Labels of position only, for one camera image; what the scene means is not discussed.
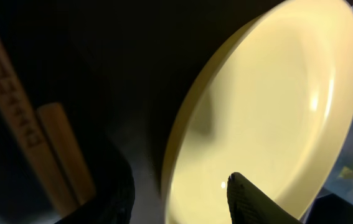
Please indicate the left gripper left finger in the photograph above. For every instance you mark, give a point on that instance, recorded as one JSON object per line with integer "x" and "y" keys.
{"x": 115, "y": 191}

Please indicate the yellow plate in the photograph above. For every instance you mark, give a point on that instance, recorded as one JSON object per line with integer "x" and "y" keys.
{"x": 274, "y": 103}

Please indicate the dark brown serving tray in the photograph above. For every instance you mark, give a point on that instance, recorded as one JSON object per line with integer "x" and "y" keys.
{"x": 121, "y": 69}

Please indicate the wooden chopstick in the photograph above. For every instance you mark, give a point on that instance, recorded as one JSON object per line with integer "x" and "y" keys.
{"x": 20, "y": 117}
{"x": 61, "y": 135}

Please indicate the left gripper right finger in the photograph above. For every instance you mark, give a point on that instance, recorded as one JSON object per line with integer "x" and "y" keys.
{"x": 249, "y": 205}

